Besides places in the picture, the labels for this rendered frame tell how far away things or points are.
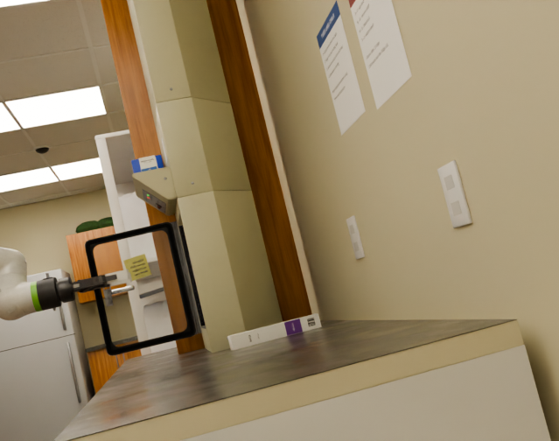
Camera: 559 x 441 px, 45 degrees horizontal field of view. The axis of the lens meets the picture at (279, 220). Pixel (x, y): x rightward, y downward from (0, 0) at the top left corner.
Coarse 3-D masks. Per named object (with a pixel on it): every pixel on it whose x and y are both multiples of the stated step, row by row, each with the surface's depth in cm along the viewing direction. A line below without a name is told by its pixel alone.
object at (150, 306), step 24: (120, 240) 229; (144, 240) 229; (168, 240) 230; (96, 264) 228; (120, 264) 228; (144, 264) 228; (168, 264) 229; (120, 288) 227; (144, 288) 227; (168, 288) 228; (120, 312) 226; (144, 312) 226; (168, 312) 227; (120, 336) 225; (144, 336) 226
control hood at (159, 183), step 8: (160, 168) 202; (168, 168) 202; (136, 176) 200; (144, 176) 200; (152, 176) 201; (160, 176) 201; (168, 176) 202; (136, 184) 207; (144, 184) 200; (152, 184) 200; (160, 184) 201; (168, 184) 201; (136, 192) 223; (152, 192) 206; (160, 192) 200; (168, 192) 201; (144, 200) 230; (168, 200) 203; (176, 200) 207; (168, 208) 218
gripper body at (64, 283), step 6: (60, 282) 202; (66, 282) 202; (72, 282) 207; (60, 288) 201; (66, 288) 202; (72, 288) 202; (84, 288) 203; (60, 294) 201; (66, 294) 202; (72, 294) 203; (66, 300) 203; (72, 300) 204
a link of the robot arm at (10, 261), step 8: (0, 248) 204; (8, 248) 207; (0, 256) 202; (8, 256) 204; (16, 256) 206; (0, 264) 202; (8, 264) 203; (16, 264) 205; (24, 264) 208; (0, 272) 202; (8, 272) 202; (16, 272) 203; (24, 272) 206
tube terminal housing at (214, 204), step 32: (160, 128) 208; (192, 128) 205; (224, 128) 216; (192, 160) 204; (224, 160) 212; (192, 192) 202; (224, 192) 208; (192, 224) 201; (224, 224) 204; (256, 224) 217; (192, 256) 199; (224, 256) 201; (256, 256) 213; (224, 288) 200; (256, 288) 208; (224, 320) 198; (256, 320) 204
